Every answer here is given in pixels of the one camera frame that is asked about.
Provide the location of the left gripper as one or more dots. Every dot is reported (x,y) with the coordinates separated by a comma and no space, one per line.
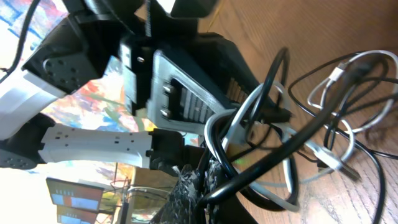
(182,82)

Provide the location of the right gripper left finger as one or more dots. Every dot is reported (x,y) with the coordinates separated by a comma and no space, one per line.
(180,205)

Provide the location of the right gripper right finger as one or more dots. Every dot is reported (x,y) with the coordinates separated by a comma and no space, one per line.
(229,211)

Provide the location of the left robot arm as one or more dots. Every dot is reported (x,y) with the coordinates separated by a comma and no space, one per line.
(120,81)

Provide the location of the monitor screens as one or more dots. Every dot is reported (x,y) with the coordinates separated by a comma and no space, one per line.
(76,203)

